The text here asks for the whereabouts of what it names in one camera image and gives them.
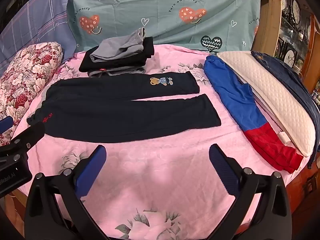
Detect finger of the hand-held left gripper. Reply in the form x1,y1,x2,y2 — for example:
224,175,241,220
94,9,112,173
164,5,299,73
0,117,14,134
0,122,46,161

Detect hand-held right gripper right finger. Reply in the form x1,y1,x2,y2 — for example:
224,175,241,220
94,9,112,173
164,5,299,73
207,144,293,240

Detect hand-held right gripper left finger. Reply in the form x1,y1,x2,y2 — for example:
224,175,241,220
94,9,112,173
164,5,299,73
24,145,110,240

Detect black pants with bear print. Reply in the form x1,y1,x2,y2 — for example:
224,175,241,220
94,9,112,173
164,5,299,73
26,72,222,143

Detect blue and red pants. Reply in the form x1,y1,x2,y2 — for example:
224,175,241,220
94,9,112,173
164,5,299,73
204,55,304,173

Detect folded grey fleece pants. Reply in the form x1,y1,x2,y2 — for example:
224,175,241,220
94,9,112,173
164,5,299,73
87,65,147,77

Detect red floral pillow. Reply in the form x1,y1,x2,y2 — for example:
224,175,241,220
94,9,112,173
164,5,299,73
0,42,63,147

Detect pink floral bed sheet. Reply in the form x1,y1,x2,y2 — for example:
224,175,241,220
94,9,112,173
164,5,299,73
5,44,318,240

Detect small white charger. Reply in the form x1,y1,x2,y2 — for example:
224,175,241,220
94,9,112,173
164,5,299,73
279,132,292,144

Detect white quilted pillow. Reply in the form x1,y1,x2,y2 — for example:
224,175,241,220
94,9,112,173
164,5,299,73
216,51,316,157

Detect blue plaid pillow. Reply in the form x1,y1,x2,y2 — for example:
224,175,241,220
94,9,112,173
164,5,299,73
0,0,78,63

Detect dark blue denim jeans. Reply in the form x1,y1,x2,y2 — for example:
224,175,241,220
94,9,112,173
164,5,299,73
251,50,320,170

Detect stack of folded clothes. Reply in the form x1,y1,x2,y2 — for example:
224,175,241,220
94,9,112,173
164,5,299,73
79,37,154,72

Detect decorative plate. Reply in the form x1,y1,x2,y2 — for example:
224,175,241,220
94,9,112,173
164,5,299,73
285,50,298,63
292,0,302,22

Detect wooden display cabinet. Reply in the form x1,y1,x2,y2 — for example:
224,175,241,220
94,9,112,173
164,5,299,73
251,0,320,100

